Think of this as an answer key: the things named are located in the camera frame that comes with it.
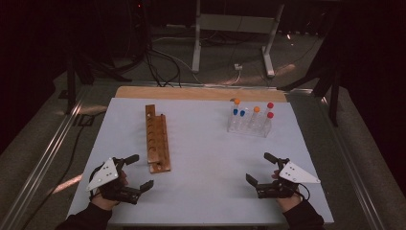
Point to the clear acrylic tube rack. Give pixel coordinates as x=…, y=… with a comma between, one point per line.
x=252, y=131

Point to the blue cap test tube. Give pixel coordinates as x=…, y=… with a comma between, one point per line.
x=242, y=113
x=235, y=111

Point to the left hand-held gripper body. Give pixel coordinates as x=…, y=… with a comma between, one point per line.
x=105, y=175

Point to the aluminium floor rail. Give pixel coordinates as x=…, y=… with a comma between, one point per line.
x=41, y=166
x=351, y=166

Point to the white power strip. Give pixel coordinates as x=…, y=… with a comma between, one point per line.
x=238, y=67

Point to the white table mat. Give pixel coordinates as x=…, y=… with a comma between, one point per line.
x=207, y=166

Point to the person's right hand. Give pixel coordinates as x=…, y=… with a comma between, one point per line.
x=288, y=203

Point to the person's left hand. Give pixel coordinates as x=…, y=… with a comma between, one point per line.
x=103, y=202

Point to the black metal stand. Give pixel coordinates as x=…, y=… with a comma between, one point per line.
x=71, y=83
x=333, y=96

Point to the grey metal desk frame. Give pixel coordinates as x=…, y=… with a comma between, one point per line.
x=236, y=23

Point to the wooden tube rack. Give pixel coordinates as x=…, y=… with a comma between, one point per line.
x=159, y=140

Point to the orange cap test tube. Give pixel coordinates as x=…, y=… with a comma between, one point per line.
x=256, y=109
x=236, y=101

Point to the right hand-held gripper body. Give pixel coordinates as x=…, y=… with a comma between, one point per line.
x=295, y=174

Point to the red cap test tube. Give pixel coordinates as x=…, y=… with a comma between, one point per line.
x=270, y=105
x=270, y=115

